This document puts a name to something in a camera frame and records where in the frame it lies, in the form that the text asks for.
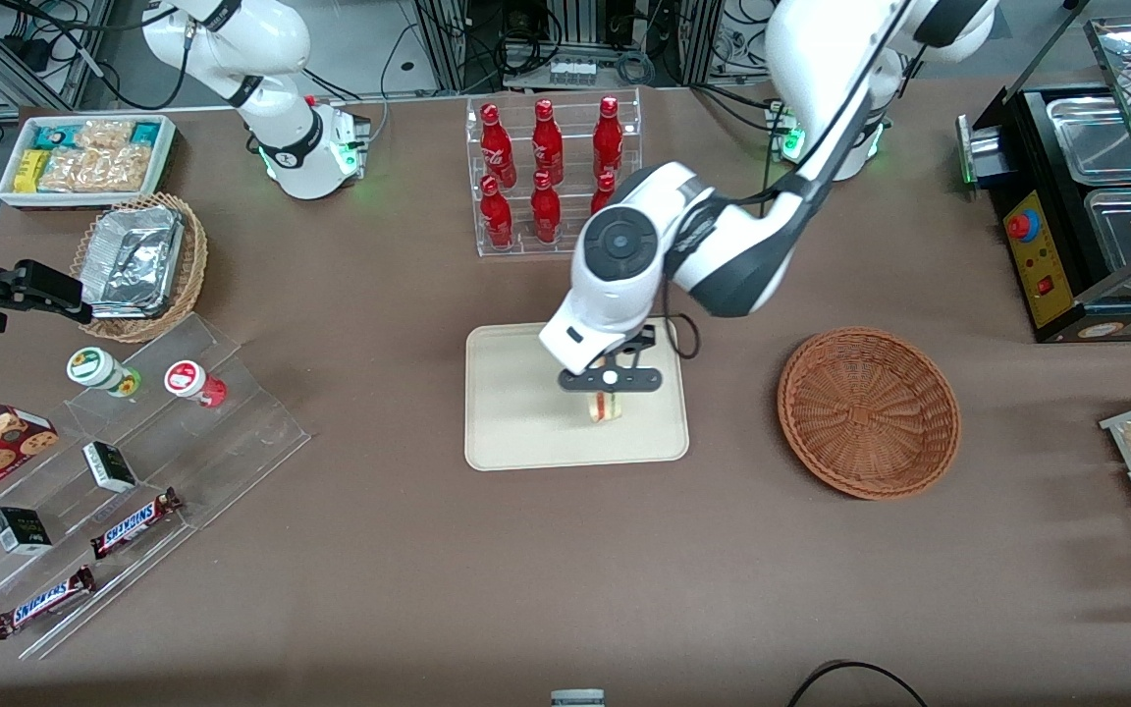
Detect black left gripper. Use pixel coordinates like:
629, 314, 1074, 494
558, 329, 664, 394

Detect beige plastic tray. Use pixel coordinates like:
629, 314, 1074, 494
465, 315, 691, 472

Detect light wicker basket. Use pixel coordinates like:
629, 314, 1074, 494
70, 192, 209, 344

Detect brown wicker basket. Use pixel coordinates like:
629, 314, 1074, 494
777, 327, 962, 502

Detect green lid cup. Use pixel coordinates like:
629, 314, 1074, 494
66, 347, 142, 399

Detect stack of foil trays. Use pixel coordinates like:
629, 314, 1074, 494
81, 204, 186, 320

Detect white plastic snack bin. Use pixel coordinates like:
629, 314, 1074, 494
0, 114, 179, 212

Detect clear cracker bag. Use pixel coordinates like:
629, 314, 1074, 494
75, 120, 135, 150
38, 145, 152, 192

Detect red lid cup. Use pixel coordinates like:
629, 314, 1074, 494
164, 360, 228, 409

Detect clear acrylic bottle rack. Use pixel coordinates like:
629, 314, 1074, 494
465, 86, 643, 259

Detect small black carton box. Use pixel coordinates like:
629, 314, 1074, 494
0, 507, 53, 557
82, 441, 137, 494

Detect clear acrylic stepped display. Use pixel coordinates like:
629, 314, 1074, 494
0, 312, 312, 661

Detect Snickers chocolate bar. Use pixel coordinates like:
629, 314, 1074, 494
90, 488, 184, 561
0, 565, 97, 641

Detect metal equipment rack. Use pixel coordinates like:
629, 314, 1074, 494
415, 0, 724, 94

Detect black food warmer appliance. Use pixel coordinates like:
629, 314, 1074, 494
956, 15, 1131, 345

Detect black cable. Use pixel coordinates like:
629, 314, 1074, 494
786, 660, 930, 707

